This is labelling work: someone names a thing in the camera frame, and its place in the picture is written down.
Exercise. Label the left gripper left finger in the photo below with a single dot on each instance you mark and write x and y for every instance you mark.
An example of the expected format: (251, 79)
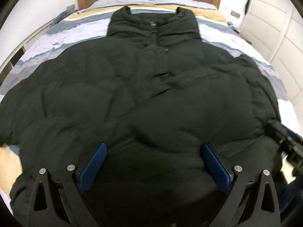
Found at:
(56, 198)

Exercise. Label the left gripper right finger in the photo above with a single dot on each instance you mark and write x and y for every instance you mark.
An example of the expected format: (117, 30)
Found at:
(251, 199)

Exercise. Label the black puffer coat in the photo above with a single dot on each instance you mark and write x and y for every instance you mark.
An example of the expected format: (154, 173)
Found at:
(154, 93)

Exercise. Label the white wardrobe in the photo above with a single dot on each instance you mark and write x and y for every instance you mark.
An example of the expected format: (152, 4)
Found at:
(274, 27)

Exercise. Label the white low shelf unit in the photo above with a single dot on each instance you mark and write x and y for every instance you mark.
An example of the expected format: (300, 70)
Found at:
(20, 50)

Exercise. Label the striped duvet cover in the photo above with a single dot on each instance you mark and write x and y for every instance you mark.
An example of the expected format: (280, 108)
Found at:
(92, 23)

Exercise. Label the blue crumpled cloth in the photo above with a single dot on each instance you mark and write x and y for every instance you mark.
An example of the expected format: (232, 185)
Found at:
(62, 16)

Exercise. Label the wall switch plate right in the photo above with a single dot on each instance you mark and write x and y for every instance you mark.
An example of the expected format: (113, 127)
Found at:
(235, 14)

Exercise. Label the wall switch plate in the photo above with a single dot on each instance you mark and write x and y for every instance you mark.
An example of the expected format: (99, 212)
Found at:
(235, 14)
(70, 7)

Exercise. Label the wall switch plate left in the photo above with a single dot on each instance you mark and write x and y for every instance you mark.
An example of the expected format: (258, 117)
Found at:
(70, 7)

